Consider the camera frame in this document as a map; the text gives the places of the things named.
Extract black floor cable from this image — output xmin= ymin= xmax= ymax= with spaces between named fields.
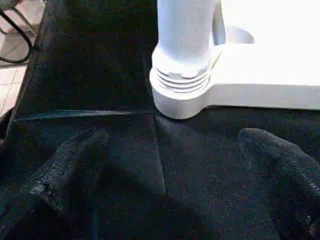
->
xmin=0 ymin=6 xmax=35 ymax=64

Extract black plastic mat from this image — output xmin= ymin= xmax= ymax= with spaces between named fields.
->
xmin=0 ymin=0 xmax=320 ymax=240

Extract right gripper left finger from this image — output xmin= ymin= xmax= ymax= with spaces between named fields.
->
xmin=0 ymin=129 xmax=109 ymax=240

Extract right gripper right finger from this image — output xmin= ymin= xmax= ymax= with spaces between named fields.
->
xmin=238 ymin=128 xmax=320 ymax=240

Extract white plastic table top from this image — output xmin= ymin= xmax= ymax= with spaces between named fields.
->
xmin=149 ymin=0 xmax=320 ymax=120

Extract white plastic table leg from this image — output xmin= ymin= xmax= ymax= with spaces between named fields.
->
xmin=152 ymin=0 xmax=222 ymax=96

